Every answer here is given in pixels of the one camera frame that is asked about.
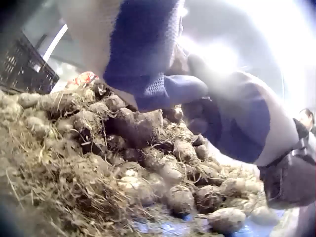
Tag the person's right hand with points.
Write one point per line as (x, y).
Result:
(246, 116)

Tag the person's left hand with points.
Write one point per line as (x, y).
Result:
(133, 44)

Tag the person's right fingers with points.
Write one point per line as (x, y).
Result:
(200, 117)

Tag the person's left thumb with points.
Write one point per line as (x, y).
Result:
(172, 91)

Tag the red and white bag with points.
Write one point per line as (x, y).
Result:
(82, 78)

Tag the pile of muddy taro roots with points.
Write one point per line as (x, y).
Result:
(98, 160)

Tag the black wrist band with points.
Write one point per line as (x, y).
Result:
(286, 177)

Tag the blue tarp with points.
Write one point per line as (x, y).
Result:
(172, 228)

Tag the white strip lamp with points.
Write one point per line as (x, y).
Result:
(55, 42)

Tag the black plastic crate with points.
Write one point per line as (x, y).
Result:
(22, 66)

